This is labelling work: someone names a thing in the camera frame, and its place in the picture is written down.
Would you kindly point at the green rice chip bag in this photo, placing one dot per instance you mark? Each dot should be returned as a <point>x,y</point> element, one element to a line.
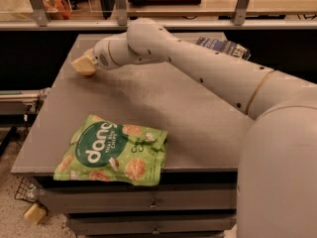
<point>104,151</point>

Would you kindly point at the dark blue chip bag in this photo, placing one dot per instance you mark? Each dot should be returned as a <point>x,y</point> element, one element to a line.
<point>225,47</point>

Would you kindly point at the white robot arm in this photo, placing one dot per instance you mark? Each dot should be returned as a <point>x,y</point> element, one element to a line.
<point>277,173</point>

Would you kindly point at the grey drawer cabinet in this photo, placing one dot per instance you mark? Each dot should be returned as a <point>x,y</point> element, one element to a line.
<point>196,195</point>

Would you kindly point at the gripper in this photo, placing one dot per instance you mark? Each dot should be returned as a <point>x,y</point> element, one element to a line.
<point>101,58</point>

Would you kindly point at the orange patterned bag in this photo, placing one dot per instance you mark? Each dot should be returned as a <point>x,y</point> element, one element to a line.
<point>58,7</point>

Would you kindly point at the cream block on floor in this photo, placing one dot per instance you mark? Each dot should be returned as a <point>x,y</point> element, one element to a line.
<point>35,213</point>

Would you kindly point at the black wire basket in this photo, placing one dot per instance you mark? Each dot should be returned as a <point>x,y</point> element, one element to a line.
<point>26,191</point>

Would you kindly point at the metal railing frame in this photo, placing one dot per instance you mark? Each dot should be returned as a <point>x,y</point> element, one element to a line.
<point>210,14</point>

